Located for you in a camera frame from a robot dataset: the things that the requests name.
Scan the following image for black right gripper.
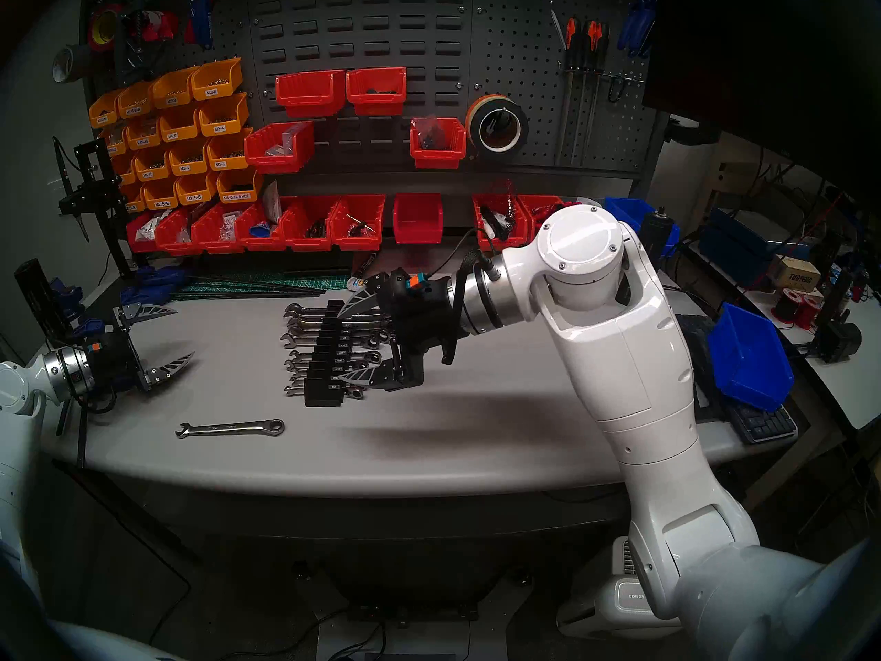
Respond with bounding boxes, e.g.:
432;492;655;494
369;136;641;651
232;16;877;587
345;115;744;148
336;267;463;393

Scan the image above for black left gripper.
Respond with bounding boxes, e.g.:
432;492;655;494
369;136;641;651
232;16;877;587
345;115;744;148
86;303;196;397

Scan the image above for chrome ratchet combination wrench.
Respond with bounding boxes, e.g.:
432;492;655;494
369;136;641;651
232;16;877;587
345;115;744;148
175;419;286;439

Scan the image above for black stepped wrench case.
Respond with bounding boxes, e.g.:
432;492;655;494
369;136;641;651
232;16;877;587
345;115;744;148
303;298;352;407

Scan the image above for green cutting mat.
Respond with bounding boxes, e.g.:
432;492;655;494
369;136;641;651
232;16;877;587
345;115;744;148
172;272;352;301

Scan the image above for red plastic storage bin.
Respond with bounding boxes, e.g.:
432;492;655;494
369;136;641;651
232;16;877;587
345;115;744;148
191;203;245;254
330;195;387;251
155;209;200;256
472;193;529;252
410;117;467;170
275;70;347;118
518;194;575;249
281;196;339;251
393;193;444;245
236;202;293;252
346;66;408;116
126;212;162;254
244;120;315;174

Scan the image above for white plastic parts bag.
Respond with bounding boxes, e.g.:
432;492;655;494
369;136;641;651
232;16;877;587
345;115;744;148
134;212;173;242

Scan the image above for orange bin labelled M2.5-5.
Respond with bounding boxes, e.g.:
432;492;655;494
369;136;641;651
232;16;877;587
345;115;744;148
175;173;219;207

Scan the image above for orange bin labelled M4 HEX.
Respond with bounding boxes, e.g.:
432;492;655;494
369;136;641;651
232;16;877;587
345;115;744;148
216;167;264;204

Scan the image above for orange bin labelled M3-12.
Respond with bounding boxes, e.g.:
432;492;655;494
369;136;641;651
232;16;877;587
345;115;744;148
134;147;171;182

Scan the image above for orange bin labelled M3-8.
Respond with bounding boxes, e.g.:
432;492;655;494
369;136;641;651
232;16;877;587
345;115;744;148
168;140;209;177

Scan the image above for orange bin labelled M3-6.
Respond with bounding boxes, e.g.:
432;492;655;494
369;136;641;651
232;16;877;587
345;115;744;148
206;128;254;171

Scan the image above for clear plastic parts box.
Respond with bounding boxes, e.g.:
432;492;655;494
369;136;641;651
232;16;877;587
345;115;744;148
265;124;307;156

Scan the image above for orange bin labelled M4-6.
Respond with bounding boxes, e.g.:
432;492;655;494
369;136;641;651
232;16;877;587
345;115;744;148
158;105;202;143

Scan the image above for orange bin labelled M3-4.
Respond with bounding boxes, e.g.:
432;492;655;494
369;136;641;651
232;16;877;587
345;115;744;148
198;92;250;137

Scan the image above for large tape roll orange edge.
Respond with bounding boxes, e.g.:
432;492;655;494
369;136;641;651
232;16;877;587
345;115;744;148
466;94;529;159

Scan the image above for orange bin labelled M3X8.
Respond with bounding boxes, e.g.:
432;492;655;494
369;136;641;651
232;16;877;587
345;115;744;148
151;67;195;109

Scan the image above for orange bin labelled M3X6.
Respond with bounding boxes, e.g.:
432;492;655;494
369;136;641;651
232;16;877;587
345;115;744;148
191;57;244;101

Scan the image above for black metal hanging clamp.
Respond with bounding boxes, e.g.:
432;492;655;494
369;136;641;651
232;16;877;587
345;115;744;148
114;0;162;89

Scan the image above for blue plastic storage bin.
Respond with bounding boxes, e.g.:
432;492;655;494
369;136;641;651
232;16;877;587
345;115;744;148
604;197;682;258
708;303;796;412

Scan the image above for black cylindrical can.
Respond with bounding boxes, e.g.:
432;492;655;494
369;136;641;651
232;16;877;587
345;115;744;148
639;209;675;268

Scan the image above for red white hanging tool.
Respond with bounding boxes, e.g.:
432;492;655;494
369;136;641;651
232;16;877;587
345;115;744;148
141;9;181;44

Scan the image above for red yellow tape roll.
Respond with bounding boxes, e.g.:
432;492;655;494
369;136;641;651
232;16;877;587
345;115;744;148
86;4;125;53

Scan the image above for white Coway air purifier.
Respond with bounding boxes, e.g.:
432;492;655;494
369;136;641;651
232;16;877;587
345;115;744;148
556;537;682;640

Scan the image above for orange black screwdriver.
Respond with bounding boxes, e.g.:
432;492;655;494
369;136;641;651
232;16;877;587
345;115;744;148
556;16;582;166
571;19;603;165

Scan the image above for dark blue storage bin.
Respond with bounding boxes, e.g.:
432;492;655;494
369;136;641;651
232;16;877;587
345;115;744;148
699;209;792;290

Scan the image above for black computer keyboard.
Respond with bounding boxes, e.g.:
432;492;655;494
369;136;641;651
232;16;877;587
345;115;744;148
723;399;799;443

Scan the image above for small cardboard box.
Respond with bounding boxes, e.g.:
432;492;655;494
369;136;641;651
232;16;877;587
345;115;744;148
769;255;822;294

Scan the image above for black power adapter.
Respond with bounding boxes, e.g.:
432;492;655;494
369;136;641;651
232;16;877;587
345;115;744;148
812;319;863;363

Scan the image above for black monitor screen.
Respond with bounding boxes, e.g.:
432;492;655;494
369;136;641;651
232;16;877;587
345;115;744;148
641;0;881;199

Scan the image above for blue handled bar clamp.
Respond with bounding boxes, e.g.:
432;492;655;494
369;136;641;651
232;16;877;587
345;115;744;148
120;284;304;306
134;266;328;295

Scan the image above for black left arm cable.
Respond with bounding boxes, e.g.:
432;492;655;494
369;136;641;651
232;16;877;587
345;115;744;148
55;390;119;469

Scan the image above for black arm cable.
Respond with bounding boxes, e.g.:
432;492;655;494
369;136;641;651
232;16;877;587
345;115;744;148
55;390;119;469
440;248;507;302

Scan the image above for black ribbed post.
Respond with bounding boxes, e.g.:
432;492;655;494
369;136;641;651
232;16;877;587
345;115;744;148
14;258;73;347

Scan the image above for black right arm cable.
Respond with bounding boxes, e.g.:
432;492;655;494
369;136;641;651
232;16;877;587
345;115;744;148
440;248;507;302

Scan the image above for black metal frame stand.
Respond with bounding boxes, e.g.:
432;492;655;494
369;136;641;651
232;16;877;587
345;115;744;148
53;138;136;277

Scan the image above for grey duct tape roll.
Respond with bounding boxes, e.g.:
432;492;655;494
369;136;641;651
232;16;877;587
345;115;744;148
52;45;90;84

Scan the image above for grey metal pegboard wall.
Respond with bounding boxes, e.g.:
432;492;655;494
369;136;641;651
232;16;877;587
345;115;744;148
81;0;667;180

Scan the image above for blue red handled cutter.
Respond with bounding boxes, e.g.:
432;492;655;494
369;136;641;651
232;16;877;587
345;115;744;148
186;0;224;51

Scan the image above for blue handled pliers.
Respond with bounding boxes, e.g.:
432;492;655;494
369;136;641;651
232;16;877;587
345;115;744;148
617;0;658;60

